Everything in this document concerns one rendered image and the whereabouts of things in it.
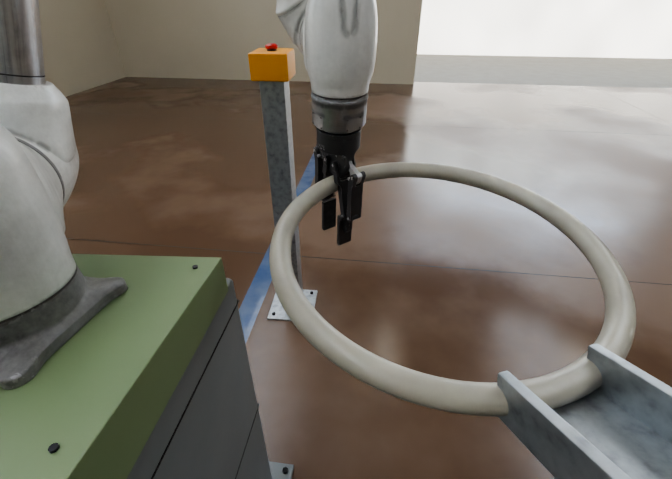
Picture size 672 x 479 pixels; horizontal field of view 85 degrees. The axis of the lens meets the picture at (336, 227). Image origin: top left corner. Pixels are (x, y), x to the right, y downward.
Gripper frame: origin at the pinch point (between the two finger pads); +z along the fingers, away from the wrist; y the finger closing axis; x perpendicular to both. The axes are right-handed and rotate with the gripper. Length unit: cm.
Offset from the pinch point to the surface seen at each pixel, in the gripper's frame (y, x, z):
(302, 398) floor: -13, -4, 86
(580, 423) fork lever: 48.4, -5.1, -9.7
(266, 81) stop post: -62, 14, -10
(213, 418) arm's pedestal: 13.7, -33.3, 19.1
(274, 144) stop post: -60, 14, 11
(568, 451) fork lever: 49, -11, -14
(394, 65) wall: -399, 372, 103
